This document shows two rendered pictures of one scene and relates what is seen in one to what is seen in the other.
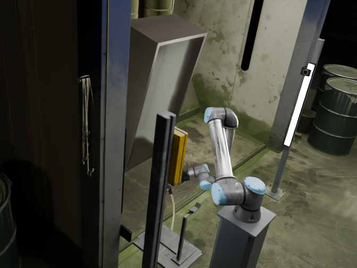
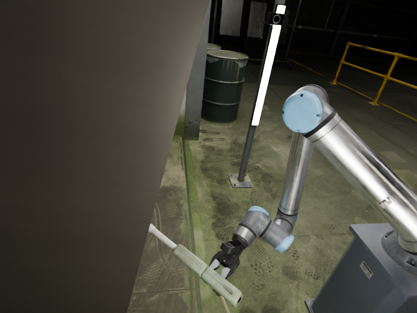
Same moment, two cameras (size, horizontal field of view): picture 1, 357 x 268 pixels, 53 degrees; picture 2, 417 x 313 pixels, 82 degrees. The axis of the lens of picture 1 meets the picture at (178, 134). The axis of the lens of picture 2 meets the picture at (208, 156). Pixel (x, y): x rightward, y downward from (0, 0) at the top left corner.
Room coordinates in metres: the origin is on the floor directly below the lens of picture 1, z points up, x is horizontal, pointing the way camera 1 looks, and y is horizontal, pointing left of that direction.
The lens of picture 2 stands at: (2.12, 0.49, 1.38)
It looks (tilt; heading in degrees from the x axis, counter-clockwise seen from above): 32 degrees down; 312
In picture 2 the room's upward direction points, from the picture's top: 7 degrees clockwise
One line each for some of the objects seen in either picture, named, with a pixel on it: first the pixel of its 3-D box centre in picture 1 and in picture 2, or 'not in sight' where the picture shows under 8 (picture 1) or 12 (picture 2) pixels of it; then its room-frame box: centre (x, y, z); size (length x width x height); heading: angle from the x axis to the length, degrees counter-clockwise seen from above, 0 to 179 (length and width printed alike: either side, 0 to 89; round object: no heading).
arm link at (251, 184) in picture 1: (251, 192); not in sight; (1.94, -0.54, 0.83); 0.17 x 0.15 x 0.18; 104
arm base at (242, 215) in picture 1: (248, 208); (415, 244); (1.94, -0.55, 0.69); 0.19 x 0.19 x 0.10
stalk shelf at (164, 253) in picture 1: (167, 247); not in sight; (1.40, -0.02, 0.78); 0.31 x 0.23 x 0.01; 54
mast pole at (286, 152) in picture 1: (294, 124); (258, 97); (3.11, -1.09, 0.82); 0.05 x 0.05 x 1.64; 54
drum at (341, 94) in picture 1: (338, 117); (222, 87); (4.32, -2.04, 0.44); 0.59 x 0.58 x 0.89; 158
